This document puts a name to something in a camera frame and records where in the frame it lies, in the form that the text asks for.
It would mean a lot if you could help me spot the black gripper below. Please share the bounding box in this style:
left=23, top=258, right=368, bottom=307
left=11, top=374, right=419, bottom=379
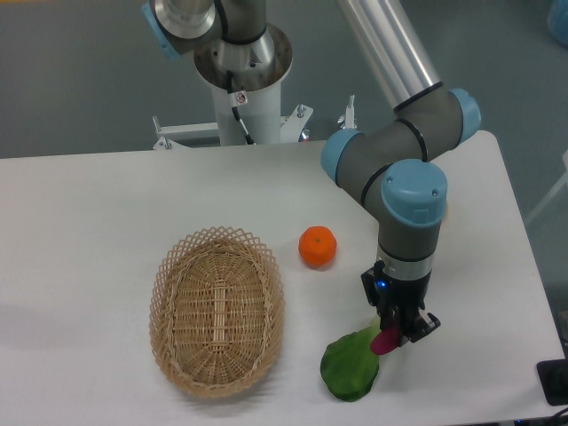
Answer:
left=361, top=260, right=441, bottom=343

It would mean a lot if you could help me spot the purple red sweet potato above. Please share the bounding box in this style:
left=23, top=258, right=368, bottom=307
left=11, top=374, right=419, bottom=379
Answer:
left=370, top=327, right=399, bottom=356

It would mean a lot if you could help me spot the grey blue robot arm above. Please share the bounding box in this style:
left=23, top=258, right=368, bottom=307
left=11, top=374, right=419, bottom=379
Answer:
left=142, top=1, right=481, bottom=353

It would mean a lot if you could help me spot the green leaf vegetable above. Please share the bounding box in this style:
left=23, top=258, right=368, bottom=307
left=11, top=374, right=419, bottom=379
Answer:
left=319, top=317, right=381, bottom=402

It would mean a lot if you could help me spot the orange tangerine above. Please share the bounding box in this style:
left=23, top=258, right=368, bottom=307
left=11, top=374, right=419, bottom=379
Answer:
left=298, top=225, right=337, bottom=268

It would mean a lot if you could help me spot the black device at edge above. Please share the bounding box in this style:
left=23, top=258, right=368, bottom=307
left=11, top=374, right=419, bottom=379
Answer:
left=536, top=359, right=567, bottom=406

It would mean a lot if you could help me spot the woven wicker basket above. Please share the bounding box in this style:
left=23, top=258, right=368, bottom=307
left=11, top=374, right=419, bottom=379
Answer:
left=149, top=226, right=285, bottom=398

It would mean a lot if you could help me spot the white furniture leg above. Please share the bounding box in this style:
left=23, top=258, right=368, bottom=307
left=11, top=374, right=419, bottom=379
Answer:
left=525, top=151, right=568, bottom=226

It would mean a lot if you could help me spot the blue object in corner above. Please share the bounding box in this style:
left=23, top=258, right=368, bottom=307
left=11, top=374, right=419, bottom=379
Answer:
left=547, top=0, right=568, bottom=46

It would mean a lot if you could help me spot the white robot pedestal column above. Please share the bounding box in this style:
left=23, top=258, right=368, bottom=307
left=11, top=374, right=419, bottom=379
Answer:
left=210, top=83, right=280, bottom=146

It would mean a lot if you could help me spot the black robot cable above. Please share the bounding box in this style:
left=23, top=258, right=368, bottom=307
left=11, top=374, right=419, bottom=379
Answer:
left=225, top=69, right=256, bottom=146

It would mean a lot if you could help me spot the white metal base frame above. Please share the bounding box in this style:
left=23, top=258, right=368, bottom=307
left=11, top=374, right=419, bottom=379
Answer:
left=151, top=94, right=360, bottom=151

